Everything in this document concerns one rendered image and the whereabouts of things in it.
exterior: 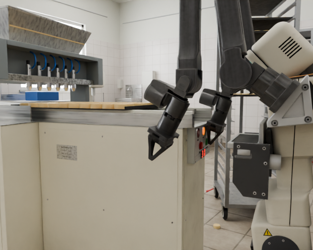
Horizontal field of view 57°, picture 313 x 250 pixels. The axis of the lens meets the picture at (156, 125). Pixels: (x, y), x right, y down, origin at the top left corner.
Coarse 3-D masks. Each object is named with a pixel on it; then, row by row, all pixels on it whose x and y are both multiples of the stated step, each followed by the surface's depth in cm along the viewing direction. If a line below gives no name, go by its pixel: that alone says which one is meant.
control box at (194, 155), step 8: (192, 128) 107; (200, 128) 114; (192, 136) 108; (200, 136) 114; (192, 144) 108; (208, 144) 128; (192, 152) 108; (200, 152) 115; (208, 152) 128; (192, 160) 108
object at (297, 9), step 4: (300, 0) 198; (300, 4) 198; (296, 8) 199; (300, 8) 198; (296, 12) 199; (300, 12) 199; (296, 16) 199; (296, 20) 199; (296, 24) 200; (296, 28) 200
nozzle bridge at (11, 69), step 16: (0, 48) 112; (16, 48) 124; (32, 48) 126; (48, 48) 135; (0, 64) 113; (16, 64) 129; (32, 64) 137; (80, 64) 170; (96, 64) 172; (0, 80) 124; (16, 80) 124; (32, 80) 132; (48, 80) 140; (64, 80) 151; (80, 80) 163; (96, 80) 173; (80, 96) 180
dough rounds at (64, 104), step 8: (24, 104) 133; (32, 104) 130; (40, 104) 128; (48, 104) 126; (56, 104) 126; (64, 104) 124; (72, 104) 121; (80, 104) 120; (88, 104) 120; (96, 104) 117; (104, 104) 115; (112, 104) 116; (120, 104) 112; (128, 104) 118; (136, 104) 124; (144, 104) 130; (152, 104) 136
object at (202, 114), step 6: (150, 108) 141; (156, 108) 140; (162, 108) 138; (192, 108) 132; (198, 108) 131; (204, 108) 130; (210, 108) 129; (198, 114) 132; (204, 114) 131; (210, 114) 130; (198, 120) 132; (204, 120) 131
